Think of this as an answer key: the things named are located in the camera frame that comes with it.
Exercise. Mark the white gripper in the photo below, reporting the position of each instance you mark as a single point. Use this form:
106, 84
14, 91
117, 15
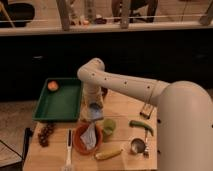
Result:
92, 94

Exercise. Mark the blue sponge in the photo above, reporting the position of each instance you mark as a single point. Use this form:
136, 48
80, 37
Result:
95, 111

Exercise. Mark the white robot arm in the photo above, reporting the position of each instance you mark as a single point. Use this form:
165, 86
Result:
184, 108

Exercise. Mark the green cup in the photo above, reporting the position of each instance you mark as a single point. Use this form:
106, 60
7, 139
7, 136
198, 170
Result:
108, 127

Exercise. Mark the metal measuring cup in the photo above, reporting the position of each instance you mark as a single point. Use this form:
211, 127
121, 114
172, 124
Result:
137, 146

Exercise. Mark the green plastic tray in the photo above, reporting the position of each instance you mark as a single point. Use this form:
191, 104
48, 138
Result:
62, 105

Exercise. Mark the orange bowl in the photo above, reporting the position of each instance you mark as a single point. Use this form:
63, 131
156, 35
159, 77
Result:
77, 142

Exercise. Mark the orange fruit in tray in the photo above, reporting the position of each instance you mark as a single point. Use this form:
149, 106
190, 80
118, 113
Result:
52, 86

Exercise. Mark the small brown block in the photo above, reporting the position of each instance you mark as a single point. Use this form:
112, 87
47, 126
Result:
146, 111

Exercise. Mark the bunch of dark grapes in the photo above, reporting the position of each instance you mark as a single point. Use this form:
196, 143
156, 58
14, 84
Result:
44, 134

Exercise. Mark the metal fork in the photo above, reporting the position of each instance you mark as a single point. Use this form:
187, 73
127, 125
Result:
146, 151

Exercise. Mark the black office chair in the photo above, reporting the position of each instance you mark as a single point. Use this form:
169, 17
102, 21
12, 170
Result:
20, 13

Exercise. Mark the white handled brush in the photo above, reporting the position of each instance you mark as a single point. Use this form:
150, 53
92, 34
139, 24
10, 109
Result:
68, 165

